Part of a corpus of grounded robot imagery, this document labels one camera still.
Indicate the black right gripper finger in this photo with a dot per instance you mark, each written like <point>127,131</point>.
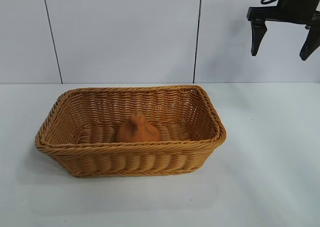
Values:
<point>311,42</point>
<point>258,34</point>

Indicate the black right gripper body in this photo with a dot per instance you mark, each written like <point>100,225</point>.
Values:
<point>297,7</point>

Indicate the wrinkled orange fruit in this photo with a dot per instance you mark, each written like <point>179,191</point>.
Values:
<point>140,133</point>

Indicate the woven wicker basket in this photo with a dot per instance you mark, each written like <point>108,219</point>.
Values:
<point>130,159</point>

